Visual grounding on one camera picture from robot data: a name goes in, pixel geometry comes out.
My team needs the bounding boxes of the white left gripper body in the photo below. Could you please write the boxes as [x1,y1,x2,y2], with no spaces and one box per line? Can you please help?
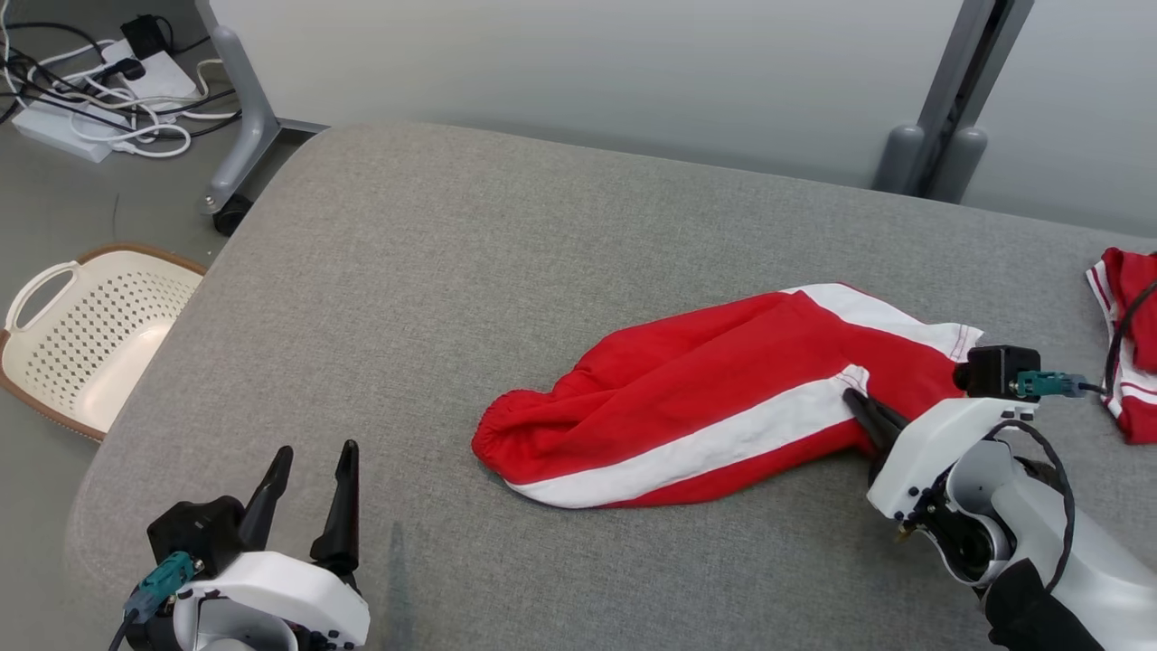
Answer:
[170,550,372,651]

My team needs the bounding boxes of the red white jersey shirt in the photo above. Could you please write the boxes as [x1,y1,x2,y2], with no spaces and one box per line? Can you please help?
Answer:
[1086,247,1157,446]

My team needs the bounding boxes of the teal cable connector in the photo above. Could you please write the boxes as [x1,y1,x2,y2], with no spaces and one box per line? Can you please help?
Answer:
[1016,370,1091,400]
[123,551,196,626]

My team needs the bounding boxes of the red white shorts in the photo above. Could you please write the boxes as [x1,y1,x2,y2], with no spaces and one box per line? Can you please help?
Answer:
[472,282,984,509]

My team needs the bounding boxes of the thin black right camera cable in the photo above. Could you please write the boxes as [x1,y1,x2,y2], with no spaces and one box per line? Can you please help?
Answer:
[1083,278,1157,396]

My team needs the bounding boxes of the cream perforated laundry basket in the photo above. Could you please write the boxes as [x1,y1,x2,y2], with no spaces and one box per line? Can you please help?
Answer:
[0,242,208,443]

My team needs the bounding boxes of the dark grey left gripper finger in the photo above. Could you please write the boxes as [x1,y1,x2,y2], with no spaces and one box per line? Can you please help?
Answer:
[309,439,362,577]
[238,445,296,554]

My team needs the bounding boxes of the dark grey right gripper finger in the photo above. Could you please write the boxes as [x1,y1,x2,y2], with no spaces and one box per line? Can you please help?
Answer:
[846,397,897,454]
[842,387,910,434]

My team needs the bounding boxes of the grey desk leg with caster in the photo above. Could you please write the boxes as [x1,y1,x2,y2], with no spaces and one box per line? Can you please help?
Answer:
[193,0,329,237]

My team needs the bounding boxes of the grey partition post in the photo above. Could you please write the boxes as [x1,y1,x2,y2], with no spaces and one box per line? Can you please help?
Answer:
[871,0,1037,205]

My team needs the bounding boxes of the black plug adapter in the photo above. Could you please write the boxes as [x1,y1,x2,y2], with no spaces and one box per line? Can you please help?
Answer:
[119,13,170,61]

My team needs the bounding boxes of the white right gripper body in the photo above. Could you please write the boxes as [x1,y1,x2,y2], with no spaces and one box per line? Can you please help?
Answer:
[865,396,1040,525]

